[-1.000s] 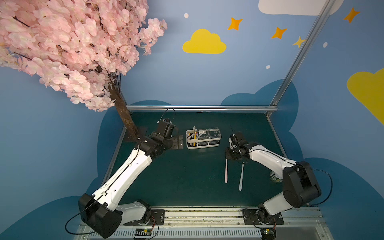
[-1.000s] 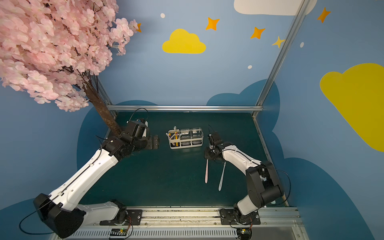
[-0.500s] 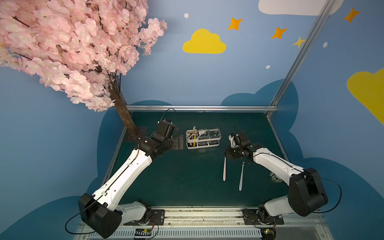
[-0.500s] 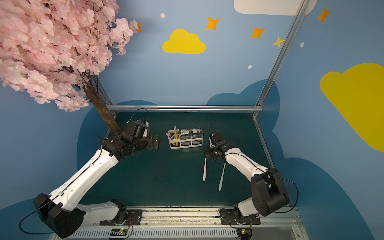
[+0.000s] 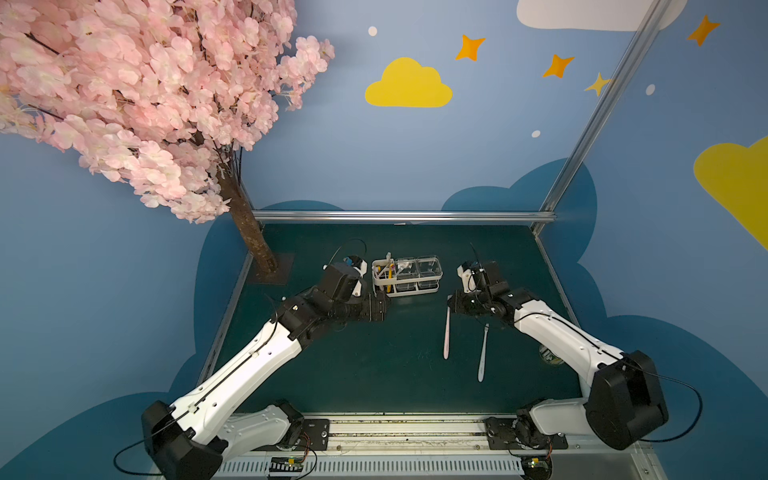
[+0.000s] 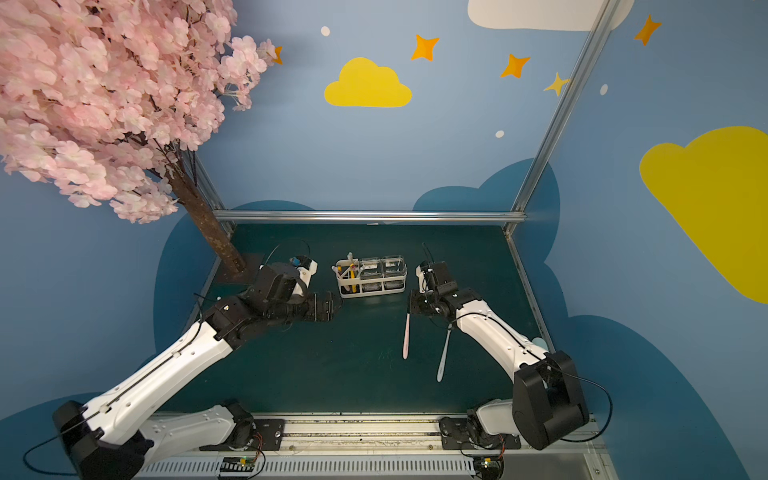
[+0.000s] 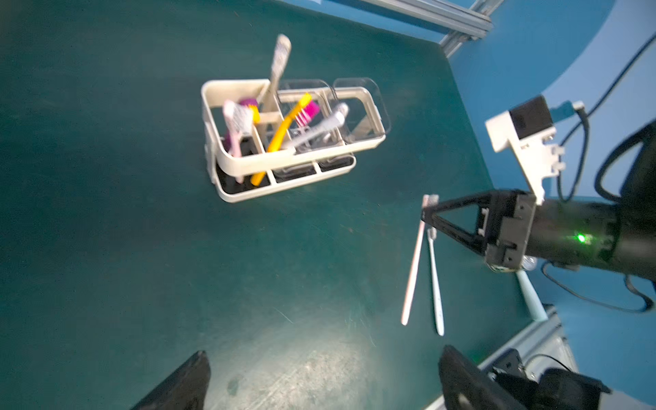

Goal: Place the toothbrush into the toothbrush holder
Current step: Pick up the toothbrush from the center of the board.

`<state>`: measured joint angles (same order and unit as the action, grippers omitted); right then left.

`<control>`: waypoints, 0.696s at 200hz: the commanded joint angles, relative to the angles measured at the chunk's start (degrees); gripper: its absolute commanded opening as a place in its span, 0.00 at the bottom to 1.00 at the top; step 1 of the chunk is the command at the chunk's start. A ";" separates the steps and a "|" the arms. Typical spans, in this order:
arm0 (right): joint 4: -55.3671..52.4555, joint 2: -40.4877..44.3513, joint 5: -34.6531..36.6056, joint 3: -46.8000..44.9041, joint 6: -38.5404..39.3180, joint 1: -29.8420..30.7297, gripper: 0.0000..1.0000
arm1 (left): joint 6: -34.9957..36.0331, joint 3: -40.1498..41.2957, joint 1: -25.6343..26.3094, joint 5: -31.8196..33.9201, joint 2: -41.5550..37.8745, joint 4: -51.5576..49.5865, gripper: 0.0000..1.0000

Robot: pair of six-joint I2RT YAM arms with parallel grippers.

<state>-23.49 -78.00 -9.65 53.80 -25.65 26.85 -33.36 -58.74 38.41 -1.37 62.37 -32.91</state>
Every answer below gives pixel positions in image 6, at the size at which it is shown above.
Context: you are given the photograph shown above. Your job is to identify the aluminium rail front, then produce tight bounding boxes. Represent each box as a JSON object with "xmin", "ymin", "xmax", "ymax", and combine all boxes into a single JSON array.
[{"xmin": 136, "ymin": 414, "xmax": 618, "ymax": 479}]

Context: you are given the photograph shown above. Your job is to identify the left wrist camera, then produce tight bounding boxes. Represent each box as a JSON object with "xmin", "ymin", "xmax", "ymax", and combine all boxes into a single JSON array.
[{"xmin": 290, "ymin": 255, "xmax": 318, "ymax": 297}]

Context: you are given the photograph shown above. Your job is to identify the pink cherry blossom tree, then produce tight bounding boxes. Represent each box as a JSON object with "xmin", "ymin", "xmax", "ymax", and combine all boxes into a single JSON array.
[{"xmin": 1, "ymin": 1, "xmax": 281, "ymax": 275}]

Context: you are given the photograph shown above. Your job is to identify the white toothbrush holder rack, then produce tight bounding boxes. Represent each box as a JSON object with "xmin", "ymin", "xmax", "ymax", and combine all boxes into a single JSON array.
[{"xmin": 331, "ymin": 256, "xmax": 407, "ymax": 299}]

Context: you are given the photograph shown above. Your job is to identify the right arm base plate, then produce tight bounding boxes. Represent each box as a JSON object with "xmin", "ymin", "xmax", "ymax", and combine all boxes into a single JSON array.
[{"xmin": 438, "ymin": 415, "xmax": 521, "ymax": 451}]

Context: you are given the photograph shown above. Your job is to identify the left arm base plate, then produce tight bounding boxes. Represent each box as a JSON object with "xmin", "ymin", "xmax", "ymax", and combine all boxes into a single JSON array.
[{"xmin": 199, "ymin": 418, "xmax": 285, "ymax": 452}]

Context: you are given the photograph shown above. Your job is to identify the aluminium frame back bar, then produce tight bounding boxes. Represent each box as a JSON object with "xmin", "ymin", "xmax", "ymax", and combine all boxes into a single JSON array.
[{"xmin": 213, "ymin": 209, "xmax": 526, "ymax": 224}]

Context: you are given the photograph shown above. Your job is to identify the pale white toothbrush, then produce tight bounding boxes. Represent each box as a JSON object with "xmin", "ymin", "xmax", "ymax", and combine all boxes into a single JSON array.
[{"xmin": 436, "ymin": 324, "xmax": 453, "ymax": 383}]

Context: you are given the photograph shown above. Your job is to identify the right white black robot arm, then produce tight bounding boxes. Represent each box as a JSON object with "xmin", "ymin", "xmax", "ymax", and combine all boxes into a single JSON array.
[{"xmin": 409, "ymin": 261, "xmax": 590, "ymax": 450}]

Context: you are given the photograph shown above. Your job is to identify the yellow toothbrush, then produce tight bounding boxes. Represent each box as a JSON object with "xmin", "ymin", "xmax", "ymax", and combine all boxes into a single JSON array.
[{"xmin": 349, "ymin": 265, "xmax": 358, "ymax": 293}]

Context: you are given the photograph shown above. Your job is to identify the right green circuit board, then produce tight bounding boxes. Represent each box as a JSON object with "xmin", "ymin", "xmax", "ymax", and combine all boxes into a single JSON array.
[{"xmin": 471, "ymin": 457, "xmax": 504, "ymax": 480}]

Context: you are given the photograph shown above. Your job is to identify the left green circuit board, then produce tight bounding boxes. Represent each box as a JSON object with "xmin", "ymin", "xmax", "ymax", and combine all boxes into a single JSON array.
[{"xmin": 217, "ymin": 456, "xmax": 257, "ymax": 479}]

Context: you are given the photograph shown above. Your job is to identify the light pink toothbrush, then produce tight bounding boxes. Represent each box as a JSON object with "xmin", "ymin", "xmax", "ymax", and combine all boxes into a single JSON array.
[{"xmin": 402, "ymin": 313, "xmax": 411, "ymax": 360}]

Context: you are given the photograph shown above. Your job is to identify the aluminium frame upright post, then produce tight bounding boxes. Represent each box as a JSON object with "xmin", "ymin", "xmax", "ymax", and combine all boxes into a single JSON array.
[{"xmin": 504, "ymin": 0, "xmax": 621, "ymax": 240}]

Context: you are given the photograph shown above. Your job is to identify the light blue brush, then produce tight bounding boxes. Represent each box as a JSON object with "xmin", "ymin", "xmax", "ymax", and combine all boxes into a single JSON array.
[{"xmin": 531, "ymin": 337, "xmax": 548, "ymax": 351}]

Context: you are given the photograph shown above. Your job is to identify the tree base plate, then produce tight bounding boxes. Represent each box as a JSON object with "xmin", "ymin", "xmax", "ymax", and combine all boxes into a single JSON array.
[{"xmin": 213, "ymin": 253, "xmax": 263, "ymax": 285}]

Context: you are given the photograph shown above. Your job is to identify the green circuit board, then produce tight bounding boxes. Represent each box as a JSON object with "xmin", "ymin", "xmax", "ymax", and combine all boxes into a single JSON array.
[
  {"xmin": 471, "ymin": 457, "xmax": 504, "ymax": 480},
  {"xmin": 217, "ymin": 456, "xmax": 257, "ymax": 479}
]

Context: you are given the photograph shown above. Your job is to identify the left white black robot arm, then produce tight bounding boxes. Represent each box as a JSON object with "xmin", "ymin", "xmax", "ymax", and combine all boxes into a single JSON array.
[{"xmin": 53, "ymin": 255, "xmax": 341, "ymax": 479}]

